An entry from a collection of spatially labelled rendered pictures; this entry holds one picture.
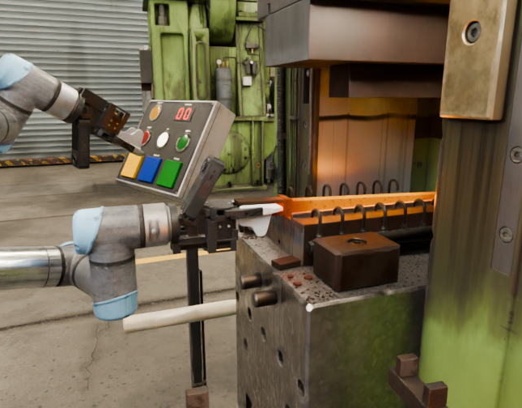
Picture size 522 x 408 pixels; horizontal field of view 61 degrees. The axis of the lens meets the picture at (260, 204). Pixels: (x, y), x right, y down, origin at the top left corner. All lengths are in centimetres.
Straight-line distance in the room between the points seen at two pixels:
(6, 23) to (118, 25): 175
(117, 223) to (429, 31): 63
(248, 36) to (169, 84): 119
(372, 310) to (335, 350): 8
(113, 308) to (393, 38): 66
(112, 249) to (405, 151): 77
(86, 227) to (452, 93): 57
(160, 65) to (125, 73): 314
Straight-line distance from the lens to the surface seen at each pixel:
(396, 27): 84
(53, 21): 872
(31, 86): 101
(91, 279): 80
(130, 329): 125
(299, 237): 80
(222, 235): 78
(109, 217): 75
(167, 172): 122
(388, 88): 88
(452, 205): 68
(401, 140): 119
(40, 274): 85
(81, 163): 107
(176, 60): 567
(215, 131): 121
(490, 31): 62
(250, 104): 574
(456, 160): 68
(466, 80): 64
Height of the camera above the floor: 121
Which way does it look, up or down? 14 degrees down
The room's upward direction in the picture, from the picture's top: straight up
